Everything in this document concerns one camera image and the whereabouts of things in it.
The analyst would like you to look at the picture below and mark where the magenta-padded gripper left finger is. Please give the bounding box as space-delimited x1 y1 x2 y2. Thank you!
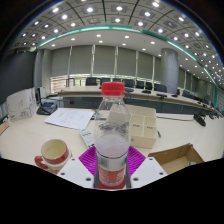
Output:
57 145 98 189

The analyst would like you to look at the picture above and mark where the white printed paper sheet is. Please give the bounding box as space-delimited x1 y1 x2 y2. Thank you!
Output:
44 107 96 131

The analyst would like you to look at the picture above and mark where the black table microphone unit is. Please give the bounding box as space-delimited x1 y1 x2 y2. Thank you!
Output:
193 113 207 128

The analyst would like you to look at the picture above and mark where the group of ceiling lights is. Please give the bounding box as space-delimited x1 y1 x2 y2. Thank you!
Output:
19 0 224 81

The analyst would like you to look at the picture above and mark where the cream compartment box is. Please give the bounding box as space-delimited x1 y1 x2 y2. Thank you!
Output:
107 103 158 150

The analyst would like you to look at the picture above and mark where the clear red-capped water bottle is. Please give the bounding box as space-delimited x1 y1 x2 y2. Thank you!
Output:
92 81 132 190

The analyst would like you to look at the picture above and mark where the group of black office chairs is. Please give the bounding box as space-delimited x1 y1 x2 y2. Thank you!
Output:
84 76 203 98

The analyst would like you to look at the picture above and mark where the black desk phone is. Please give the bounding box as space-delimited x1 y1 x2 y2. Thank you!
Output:
35 99 58 116

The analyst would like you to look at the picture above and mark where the white remote control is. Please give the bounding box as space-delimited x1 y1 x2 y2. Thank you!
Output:
79 128 96 149

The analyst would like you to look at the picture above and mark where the long curved conference desk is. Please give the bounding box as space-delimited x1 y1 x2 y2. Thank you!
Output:
56 84 218 113

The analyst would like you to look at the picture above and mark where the flat brown cardboard piece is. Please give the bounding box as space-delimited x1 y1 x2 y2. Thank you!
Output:
0 118 10 136

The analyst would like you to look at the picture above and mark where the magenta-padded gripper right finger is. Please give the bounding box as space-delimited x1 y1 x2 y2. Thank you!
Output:
126 145 168 189

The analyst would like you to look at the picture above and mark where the open brown cardboard box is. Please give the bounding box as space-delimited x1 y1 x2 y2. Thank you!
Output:
147 143 205 176

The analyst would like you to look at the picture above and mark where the white carton box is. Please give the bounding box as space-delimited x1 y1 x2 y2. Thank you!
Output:
6 88 38 122

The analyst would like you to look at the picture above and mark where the red mug with cream flowers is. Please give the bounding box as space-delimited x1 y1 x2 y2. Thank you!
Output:
34 138 73 175

